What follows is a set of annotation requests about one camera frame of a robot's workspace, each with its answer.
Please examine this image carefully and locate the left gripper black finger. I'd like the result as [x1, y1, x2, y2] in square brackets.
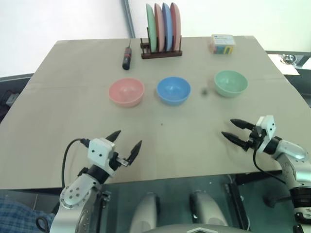
[128, 140, 143, 164]
[104, 130, 121, 144]

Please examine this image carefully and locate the blue plate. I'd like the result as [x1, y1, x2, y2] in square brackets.
[161, 2, 174, 52]

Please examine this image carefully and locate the blue plaid cloth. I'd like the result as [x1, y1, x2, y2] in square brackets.
[0, 193, 54, 233]

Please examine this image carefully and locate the pink bowl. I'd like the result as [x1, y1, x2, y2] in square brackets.
[108, 77, 145, 108]

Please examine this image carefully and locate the green bowl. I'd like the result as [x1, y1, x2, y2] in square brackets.
[214, 70, 248, 98]

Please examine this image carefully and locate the dark pink plate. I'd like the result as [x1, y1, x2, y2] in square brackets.
[170, 2, 182, 51]

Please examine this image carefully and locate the silver rounded robot leg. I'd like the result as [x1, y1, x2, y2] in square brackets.
[189, 191, 228, 233]
[129, 192, 161, 233]

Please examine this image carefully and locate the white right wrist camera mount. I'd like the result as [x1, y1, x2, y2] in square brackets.
[254, 116, 276, 153]

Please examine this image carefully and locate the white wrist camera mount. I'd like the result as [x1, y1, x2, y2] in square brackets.
[87, 138, 116, 176]
[254, 116, 276, 153]

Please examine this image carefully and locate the silver rounded right robot leg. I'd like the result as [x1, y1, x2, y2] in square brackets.
[189, 191, 228, 233]

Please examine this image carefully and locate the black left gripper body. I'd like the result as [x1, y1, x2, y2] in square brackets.
[110, 151, 130, 171]

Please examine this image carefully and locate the black table frame leg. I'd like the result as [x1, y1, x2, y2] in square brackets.
[223, 173, 251, 231]

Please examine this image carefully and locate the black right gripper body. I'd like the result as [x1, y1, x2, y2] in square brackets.
[246, 124, 266, 150]

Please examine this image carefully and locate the silver rounded left robot leg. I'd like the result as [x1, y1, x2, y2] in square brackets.
[129, 192, 161, 233]

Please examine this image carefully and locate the dark wooden plate rack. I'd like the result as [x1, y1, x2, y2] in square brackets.
[140, 28, 183, 60]

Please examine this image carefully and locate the grey metal pole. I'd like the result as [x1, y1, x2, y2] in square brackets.
[122, 0, 136, 39]

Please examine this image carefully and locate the black ring handle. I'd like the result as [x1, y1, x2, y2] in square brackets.
[36, 216, 49, 230]

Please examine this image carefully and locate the shiny metal object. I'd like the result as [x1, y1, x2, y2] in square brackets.
[278, 54, 299, 66]

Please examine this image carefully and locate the light pink plate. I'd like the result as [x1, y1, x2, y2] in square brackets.
[154, 3, 166, 52]

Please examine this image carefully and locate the clear box of coloured items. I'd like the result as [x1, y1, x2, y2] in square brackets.
[208, 34, 237, 55]

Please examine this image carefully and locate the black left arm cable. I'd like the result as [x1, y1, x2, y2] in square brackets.
[62, 138, 91, 188]

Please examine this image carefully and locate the blue bowl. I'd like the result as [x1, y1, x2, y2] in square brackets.
[156, 76, 191, 107]

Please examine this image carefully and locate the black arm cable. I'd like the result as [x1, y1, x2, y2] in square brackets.
[252, 147, 287, 184]
[62, 138, 91, 188]

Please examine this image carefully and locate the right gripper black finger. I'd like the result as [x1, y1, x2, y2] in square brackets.
[230, 118, 256, 131]
[221, 131, 249, 150]

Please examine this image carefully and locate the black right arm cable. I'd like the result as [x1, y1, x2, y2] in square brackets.
[252, 147, 287, 184]

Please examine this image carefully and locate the green plate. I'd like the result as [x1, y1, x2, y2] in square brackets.
[145, 3, 157, 53]

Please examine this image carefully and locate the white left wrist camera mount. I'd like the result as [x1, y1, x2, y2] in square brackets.
[87, 138, 116, 176]

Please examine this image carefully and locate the black screwdriver with red band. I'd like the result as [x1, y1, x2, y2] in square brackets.
[122, 39, 133, 70]

